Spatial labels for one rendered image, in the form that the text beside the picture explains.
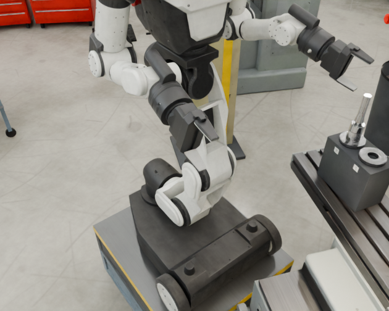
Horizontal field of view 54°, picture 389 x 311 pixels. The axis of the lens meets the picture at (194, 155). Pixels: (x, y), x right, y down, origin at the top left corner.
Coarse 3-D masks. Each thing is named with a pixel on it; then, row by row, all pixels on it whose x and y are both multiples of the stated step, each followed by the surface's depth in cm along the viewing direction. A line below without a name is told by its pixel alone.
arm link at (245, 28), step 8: (232, 16) 133; (240, 16) 134; (248, 16) 135; (232, 24) 132; (240, 24) 134; (248, 24) 130; (256, 24) 128; (240, 32) 134; (248, 32) 130; (256, 32) 128; (232, 40) 136; (248, 40) 134; (256, 40) 133
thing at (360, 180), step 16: (336, 144) 136; (352, 144) 133; (368, 144) 135; (320, 160) 146; (336, 160) 138; (352, 160) 130; (368, 160) 127; (384, 160) 127; (320, 176) 149; (336, 176) 140; (352, 176) 132; (368, 176) 125; (384, 176) 128; (336, 192) 143; (352, 192) 134; (368, 192) 130; (384, 192) 135; (352, 208) 136
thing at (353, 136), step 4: (352, 128) 131; (348, 132) 134; (352, 132) 132; (356, 132) 131; (360, 132) 131; (348, 136) 134; (352, 136) 133; (356, 136) 132; (360, 136) 132; (348, 140) 134; (352, 140) 133; (356, 140) 133
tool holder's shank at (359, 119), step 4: (364, 96) 124; (368, 96) 123; (364, 100) 124; (368, 100) 124; (364, 104) 125; (368, 104) 125; (360, 108) 127; (364, 108) 126; (360, 112) 127; (364, 112) 127; (356, 116) 129; (360, 116) 128; (364, 116) 128; (356, 120) 129; (360, 120) 129; (356, 124) 130; (360, 124) 130
